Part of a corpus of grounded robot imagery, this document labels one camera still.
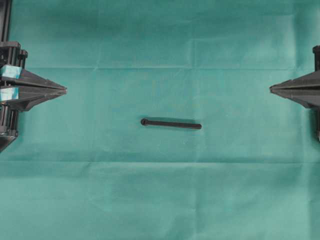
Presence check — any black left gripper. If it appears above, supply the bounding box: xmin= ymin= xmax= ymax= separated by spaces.
xmin=0 ymin=41 xmax=68 ymax=137

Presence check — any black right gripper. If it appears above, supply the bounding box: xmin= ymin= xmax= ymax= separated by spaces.
xmin=269 ymin=45 xmax=320 ymax=143

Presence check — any black velcro strap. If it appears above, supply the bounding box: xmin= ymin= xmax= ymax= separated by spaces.
xmin=140 ymin=118 xmax=202 ymax=130

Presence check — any green table cloth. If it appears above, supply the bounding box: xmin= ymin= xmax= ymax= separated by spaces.
xmin=0 ymin=0 xmax=320 ymax=240

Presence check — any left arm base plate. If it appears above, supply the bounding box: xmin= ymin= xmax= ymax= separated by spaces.
xmin=0 ymin=133 xmax=18 ymax=152

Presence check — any black metal frame rail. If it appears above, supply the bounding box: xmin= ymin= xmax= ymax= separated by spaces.
xmin=0 ymin=0 xmax=12 ymax=42

